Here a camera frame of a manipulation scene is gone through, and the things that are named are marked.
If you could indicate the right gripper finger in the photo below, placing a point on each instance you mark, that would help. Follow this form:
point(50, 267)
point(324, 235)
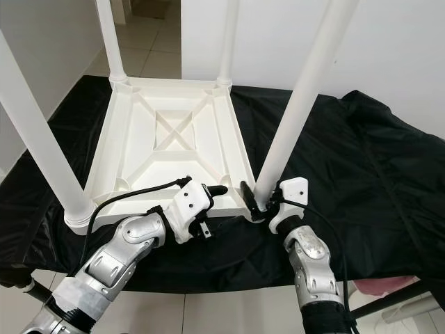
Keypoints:
point(249, 195)

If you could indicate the white plastic table top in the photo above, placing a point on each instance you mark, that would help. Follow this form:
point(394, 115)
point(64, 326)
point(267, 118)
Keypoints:
point(139, 136)

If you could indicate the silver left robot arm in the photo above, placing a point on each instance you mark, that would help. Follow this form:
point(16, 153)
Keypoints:
point(118, 257)

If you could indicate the black cloth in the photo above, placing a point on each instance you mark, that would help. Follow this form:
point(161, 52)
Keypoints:
point(375, 209)

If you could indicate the pink cushion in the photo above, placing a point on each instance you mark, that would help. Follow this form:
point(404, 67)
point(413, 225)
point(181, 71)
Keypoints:
point(386, 284)

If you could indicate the black pole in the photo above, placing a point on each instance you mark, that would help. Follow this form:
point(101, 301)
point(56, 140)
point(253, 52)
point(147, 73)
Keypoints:
point(400, 299)

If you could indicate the black stand leg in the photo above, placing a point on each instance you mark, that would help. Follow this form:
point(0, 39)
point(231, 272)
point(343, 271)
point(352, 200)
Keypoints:
point(39, 291)

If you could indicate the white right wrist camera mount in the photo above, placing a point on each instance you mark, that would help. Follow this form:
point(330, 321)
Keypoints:
point(293, 189)

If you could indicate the white door frame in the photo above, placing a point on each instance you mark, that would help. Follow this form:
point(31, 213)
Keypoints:
point(119, 10)

